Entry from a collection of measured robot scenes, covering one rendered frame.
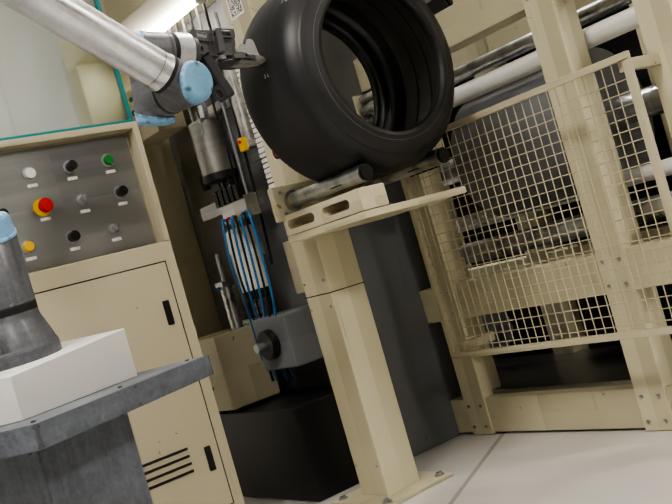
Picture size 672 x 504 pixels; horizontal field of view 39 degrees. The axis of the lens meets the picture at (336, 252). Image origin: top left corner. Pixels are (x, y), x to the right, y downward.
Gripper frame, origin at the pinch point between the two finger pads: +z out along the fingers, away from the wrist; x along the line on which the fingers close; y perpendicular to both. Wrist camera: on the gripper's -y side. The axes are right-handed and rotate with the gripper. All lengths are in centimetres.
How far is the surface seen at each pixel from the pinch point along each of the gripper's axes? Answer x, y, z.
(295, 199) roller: 20.8, -31.8, 17.3
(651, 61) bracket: -58, -18, 76
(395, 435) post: 28, -103, 42
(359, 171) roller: -9.0, -31.2, 17.3
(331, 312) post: 30, -64, 29
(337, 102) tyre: -12.1, -14.1, 12.0
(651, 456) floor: -37, -116, 72
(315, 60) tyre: -12.0, -3.4, 7.7
